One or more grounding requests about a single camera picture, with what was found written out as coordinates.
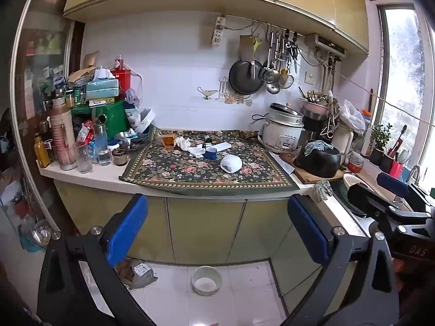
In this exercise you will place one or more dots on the potted plant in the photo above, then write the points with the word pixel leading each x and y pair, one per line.
pixel 380 139

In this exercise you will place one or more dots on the wooden cutting board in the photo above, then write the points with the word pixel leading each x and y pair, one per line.
pixel 307 180

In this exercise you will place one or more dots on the glass door cabinet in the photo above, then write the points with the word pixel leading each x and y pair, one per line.
pixel 44 57

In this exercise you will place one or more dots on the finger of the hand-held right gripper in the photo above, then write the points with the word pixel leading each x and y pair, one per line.
pixel 367 198
pixel 390 181

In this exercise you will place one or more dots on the grey rag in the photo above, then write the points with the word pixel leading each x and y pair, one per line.
pixel 322 190

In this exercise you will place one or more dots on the yellow lower cabinet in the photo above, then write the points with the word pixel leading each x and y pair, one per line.
pixel 204 227

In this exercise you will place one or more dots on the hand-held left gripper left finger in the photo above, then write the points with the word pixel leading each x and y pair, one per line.
pixel 127 231

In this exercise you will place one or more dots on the window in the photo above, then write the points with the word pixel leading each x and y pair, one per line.
pixel 406 74

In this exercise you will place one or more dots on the black pot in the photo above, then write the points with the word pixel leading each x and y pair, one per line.
pixel 319 166

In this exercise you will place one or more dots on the yellow bottle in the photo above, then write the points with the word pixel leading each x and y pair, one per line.
pixel 41 152

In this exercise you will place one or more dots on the white wall-mounted appliance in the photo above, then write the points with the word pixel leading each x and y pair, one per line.
pixel 326 43

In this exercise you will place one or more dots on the red tin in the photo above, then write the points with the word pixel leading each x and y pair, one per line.
pixel 121 74

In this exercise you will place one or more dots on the pink patterned thermos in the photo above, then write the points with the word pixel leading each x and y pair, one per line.
pixel 64 135

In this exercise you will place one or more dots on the blue cup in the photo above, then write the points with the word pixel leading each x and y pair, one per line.
pixel 210 154

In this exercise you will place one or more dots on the green box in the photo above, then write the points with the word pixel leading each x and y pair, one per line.
pixel 110 122

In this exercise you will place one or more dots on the black kitchen scissors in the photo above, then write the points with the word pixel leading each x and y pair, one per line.
pixel 294 49

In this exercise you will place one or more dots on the small glass jar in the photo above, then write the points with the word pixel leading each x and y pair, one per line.
pixel 119 158

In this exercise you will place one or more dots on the checkered dishcloth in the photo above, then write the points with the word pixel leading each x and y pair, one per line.
pixel 317 146

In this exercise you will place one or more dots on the brown cardboard piece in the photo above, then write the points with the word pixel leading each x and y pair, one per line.
pixel 162 142

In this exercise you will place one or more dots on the white jug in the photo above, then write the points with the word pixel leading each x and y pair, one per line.
pixel 342 141

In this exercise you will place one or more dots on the grey hanging board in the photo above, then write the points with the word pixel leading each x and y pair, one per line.
pixel 246 46

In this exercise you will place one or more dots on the dark floral cloth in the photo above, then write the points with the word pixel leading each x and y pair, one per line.
pixel 204 178

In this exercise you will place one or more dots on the grey bag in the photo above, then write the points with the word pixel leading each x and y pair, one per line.
pixel 139 275

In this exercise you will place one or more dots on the pink pot with utensils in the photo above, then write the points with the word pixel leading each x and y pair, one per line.
pixel 316 108

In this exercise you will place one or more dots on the black hanging wok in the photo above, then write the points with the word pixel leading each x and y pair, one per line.
pixel 243 78

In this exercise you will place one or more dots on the white rice cooker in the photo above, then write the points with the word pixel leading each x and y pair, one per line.
pixel 282 135

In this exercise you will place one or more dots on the glass tumbler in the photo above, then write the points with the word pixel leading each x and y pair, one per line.
pixel 84 159

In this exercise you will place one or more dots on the crumpled white tissue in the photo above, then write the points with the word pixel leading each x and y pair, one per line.
pixel 182 142
pixel 197 151

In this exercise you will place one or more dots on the clear water bottle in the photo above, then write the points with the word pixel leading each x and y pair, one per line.
pixel 102 146

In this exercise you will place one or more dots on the white plastic bag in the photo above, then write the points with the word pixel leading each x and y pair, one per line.
pixel 351 115

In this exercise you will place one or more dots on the long white box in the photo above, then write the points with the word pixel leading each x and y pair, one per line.
pixel 222 146

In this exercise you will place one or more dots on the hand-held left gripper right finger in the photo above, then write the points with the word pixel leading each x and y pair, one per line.
pixel 307 231

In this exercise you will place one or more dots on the white power strip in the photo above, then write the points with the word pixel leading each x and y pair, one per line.
pixel 217 30

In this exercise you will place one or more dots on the steel slotted ladle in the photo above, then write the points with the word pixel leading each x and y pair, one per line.
pixel 270 73

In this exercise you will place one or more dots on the wall socket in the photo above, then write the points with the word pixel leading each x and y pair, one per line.
pixel 310 77

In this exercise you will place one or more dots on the teal tissue pack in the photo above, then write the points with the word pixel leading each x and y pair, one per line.
pixel 102 89

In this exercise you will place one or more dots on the kitchen knife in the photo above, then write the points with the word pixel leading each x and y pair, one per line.
pixel 282 164

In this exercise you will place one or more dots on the red bowl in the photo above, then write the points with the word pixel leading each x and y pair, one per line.
pixel 355 164

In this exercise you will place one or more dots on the small black bottle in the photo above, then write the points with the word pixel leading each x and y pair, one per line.
pixel 207 138

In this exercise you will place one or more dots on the white pet bowl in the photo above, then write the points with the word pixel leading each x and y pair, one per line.
pixel 206 282

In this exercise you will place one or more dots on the steel faucet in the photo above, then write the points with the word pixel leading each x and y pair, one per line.
pixel 414 173

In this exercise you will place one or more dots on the pink cup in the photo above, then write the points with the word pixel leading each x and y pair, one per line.
pixel 396 169

